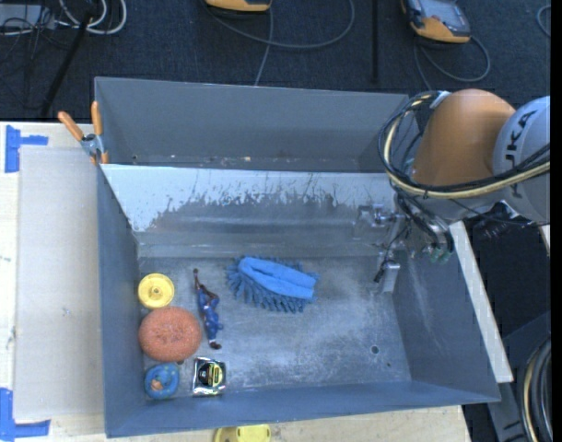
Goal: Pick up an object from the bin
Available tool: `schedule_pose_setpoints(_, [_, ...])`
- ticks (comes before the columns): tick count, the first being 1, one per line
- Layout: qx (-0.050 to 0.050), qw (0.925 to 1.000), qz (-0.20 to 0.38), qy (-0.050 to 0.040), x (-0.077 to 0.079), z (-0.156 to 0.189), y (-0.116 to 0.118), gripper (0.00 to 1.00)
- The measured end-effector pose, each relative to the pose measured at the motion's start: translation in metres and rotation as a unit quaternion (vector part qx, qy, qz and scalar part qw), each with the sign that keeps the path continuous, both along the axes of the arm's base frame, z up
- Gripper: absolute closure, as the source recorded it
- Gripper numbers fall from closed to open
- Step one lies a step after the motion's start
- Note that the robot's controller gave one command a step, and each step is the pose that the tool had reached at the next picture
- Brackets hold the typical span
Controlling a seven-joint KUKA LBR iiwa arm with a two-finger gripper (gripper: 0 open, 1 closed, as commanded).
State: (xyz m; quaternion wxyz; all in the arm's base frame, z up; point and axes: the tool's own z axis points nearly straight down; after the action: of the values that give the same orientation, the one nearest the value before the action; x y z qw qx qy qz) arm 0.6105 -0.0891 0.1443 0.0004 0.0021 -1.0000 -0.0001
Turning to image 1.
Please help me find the yellow round disc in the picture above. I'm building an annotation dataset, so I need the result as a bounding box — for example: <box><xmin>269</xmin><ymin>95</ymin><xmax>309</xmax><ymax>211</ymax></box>
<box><xmin>137</xmin><ymin>272</ymin><xmax>177</xmax><ymax>310</ymax></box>

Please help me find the grey metal bin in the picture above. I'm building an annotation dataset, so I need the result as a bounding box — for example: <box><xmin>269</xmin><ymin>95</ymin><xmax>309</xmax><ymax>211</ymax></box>
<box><xmin>92</xmin><ymin>76</ymin><xmax>515</xmax><ymax>439</ymax></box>

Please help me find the blue microfibre duster mitt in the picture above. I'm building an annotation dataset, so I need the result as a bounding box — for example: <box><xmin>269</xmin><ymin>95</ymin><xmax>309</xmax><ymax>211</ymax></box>
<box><xmin>225</xmin><ymin>255</ymin><xmax>322</xmax><ymax>315</ymax></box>

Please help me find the blue toy ring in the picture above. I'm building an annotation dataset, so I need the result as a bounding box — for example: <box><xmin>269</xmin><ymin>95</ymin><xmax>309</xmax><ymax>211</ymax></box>
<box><xmin>143</xmin><ymin>362</ymin><xmax>181</xmax><ymax>401</ymax></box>

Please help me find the orange round scrubber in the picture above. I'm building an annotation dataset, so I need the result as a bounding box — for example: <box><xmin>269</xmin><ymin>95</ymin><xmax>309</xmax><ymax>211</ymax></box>
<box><xmin>137</xmin><ymin>305</ymin><xmax>204</xmax><ymax>365</ymax></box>

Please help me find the pale wood flat board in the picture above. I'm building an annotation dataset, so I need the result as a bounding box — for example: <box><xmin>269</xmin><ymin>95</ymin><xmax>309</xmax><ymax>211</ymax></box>
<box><xmin>12</xmin><ymin>145</ymin><xmax>106</xmax><ymax>425</ymax></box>

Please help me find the blue toy figure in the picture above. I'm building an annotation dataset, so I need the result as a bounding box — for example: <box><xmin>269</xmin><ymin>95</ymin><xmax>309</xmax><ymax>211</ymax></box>
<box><xmin>192</xmin><ymin>267</ymin><xmax>226</xmax><ymax>351</ymax></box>

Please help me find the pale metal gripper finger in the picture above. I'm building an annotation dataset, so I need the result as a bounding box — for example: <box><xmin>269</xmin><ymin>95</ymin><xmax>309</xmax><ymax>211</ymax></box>
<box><xmin>376</xmin><ymin>256</ymin><xmax>401</xmax><ymax>295</ymax></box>
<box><xmin>353</xmin><ymin>204</ymin><xmax>397</xmax><ymax>239</ymax></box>

